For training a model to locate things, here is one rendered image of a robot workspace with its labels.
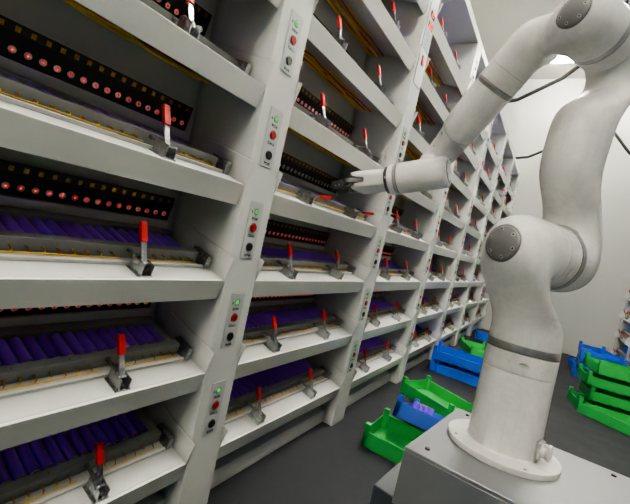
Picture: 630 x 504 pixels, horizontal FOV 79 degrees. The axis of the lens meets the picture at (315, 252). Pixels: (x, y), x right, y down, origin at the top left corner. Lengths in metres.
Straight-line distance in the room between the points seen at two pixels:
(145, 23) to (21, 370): 0.54
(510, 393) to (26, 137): 0.81
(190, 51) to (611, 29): 0.67
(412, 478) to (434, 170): 0.69
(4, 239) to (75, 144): 0.16
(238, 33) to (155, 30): 0.30
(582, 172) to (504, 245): 0.19
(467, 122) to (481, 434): 0.66
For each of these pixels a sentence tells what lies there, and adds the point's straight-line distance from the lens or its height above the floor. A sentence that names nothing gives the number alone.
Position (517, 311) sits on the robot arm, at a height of 0.63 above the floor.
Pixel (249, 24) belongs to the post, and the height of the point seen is 1.09.
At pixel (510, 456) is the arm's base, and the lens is 0.81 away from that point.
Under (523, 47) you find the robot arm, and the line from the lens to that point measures 0.98.
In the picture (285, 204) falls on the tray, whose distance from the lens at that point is 0.92.
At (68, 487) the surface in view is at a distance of 0.88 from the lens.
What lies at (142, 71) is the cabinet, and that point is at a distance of 0.91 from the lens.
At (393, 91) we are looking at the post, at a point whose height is 1.24.
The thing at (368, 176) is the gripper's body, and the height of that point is 0.87.
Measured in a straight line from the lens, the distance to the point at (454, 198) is 2.80.
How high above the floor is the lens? 0.69
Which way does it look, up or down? 3 degrees down
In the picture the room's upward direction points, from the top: 13 degrees clockwise
